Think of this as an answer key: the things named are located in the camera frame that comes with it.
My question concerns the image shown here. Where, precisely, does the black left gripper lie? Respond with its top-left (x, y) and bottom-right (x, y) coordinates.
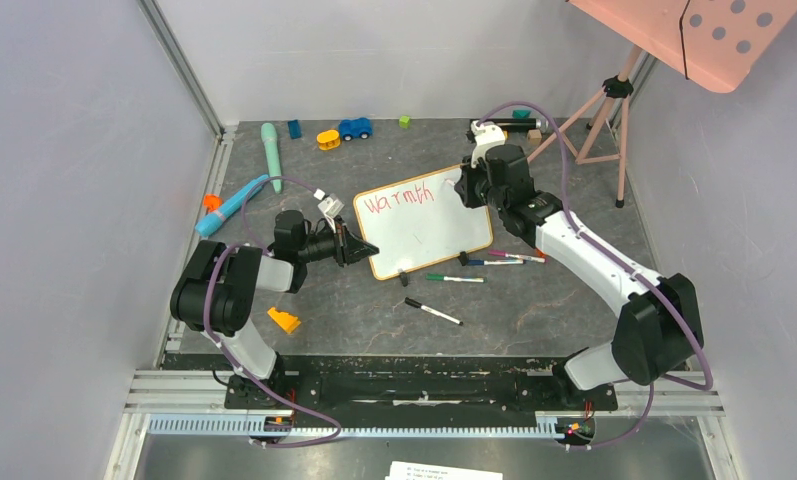
top-left (297, 215), bottom-right (377, 267)

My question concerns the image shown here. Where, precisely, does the yellow framed whiteboard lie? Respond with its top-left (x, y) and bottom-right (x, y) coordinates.
top-left (353, 165), bottom-right (493, 281)

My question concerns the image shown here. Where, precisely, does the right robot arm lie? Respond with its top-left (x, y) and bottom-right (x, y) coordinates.
top-left (454, 144), bottom-right (704, 408)

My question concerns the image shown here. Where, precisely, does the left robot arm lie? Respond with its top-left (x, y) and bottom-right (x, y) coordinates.
top-left (169, 210), bottom-right (380, 408)

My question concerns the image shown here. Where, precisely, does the wooden block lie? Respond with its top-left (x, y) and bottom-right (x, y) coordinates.
top-left (526, 129), bottom-right (544, 147)

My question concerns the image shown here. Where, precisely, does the black microphone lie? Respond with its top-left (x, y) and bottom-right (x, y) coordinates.
top-left (486, 118), bottom-right (551, 133)

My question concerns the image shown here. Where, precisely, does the black capped marker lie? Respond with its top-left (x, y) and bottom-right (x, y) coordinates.
top-left (404, 297), bottom-right (464, 326)

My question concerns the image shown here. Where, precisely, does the purple capped marker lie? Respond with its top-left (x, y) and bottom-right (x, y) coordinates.
top-left (487, 250), bottom-right (546, 263)

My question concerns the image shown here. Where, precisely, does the green capped marker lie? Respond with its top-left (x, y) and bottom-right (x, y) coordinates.
top-left (425, 274), bottom-right (487, 284)

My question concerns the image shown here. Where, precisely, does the orange wedge toy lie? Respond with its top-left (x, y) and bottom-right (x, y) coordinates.
top-left (267, 307), bottom-right (301, 335)

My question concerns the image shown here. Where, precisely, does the pink tripod stand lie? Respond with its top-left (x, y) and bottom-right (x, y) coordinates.
top-left (527, 45), bottom-right (643, 208)

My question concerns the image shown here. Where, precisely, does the blue toy car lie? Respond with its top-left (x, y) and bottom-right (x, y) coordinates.
top-left (338, 117), bottom-right (373, 142)

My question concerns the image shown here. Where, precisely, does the dark blue block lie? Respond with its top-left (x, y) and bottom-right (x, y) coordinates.
top-left (287, 119), bottom-right (303, 140)

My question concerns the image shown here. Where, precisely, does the mint green toy crayon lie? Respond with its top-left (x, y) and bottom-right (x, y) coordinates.
top-left (260, 122), bottom-right (283, 193)

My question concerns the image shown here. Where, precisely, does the orange small toy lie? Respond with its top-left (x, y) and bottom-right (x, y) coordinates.
top-left (202, 194), bottom-right (224, 212)

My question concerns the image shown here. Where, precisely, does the blue toy crayon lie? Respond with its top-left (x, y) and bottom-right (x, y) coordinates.
top-left (194, 174), bottom-right (269, 238)

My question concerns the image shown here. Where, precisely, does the white paper sheet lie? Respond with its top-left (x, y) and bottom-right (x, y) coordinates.
top-left (384, 461), bottom-right (503, 480)

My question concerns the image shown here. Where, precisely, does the pink perforated panel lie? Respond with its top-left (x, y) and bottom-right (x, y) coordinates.
top-left (571, 0), bottom-right (797, 94)

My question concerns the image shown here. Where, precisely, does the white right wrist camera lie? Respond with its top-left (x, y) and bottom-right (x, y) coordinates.
top-left (470, 121), bottom-right (507, 168)

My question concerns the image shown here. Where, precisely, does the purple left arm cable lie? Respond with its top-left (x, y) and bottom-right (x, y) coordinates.
top-left (202, 175), bottom-right (344, 450)

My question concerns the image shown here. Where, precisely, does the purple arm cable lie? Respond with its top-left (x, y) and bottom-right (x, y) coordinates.
top-left (475, 101), bottom-right (715, 450)
top-left (202, 175), bottom-right (344, 450)

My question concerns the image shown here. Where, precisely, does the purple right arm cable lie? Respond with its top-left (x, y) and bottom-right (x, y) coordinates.
top-left (475, 101), bottom-right (715, 450)

